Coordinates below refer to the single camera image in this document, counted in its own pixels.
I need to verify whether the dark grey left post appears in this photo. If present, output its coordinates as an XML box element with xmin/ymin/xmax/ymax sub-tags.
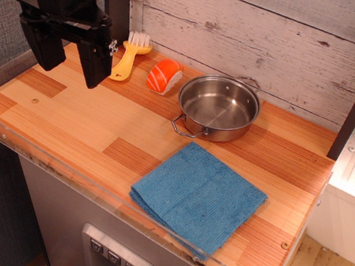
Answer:
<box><xmin>92</xmin><ymin>0</ymin><xmax>135</xmax><ymax>49</ymax></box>

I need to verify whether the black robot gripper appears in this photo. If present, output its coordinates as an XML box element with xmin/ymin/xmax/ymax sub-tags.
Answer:
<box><xmin>17</xmin><ymin>0</ymin><xmax>114</xmax><ymax>89</ymax></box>

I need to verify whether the silver dispenser button panel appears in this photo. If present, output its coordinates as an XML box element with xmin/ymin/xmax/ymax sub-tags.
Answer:
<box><xmin>81</xmin><ymin>223</ymin><xmax>153</xmax><ymax>266</ymax></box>

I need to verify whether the stainless steel pot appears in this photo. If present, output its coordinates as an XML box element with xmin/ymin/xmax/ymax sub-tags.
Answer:
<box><xmin>171</xmin><ymin>74</ymin><xmax>261</xmax><ymax>142</ymax></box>

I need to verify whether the orange salmon sushi toy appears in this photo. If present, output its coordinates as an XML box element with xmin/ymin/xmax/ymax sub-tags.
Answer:
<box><xmin>145</xmin><ymin>58</ymin><xmax>184</xmax><ymax>95</ymax></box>

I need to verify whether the blue folded cloth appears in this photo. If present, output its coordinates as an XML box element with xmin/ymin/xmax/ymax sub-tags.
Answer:
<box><xmin>130</xmin><ymin>143</ymin><xmax>268</xmax><ymax>261</ymax></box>

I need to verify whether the clear acrylic edge guard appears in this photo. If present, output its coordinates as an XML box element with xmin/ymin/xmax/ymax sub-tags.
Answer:
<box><xmin>0</xmin><ymin>106</ymin><xmax>336</xmax><ymax>266</ymax></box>

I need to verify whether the yellow dish brush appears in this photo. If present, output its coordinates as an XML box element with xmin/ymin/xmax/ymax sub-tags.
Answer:
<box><xmin>108</xmin><ymin>31</ymin><xmax>152</xmax><ymax>81</ymax></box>

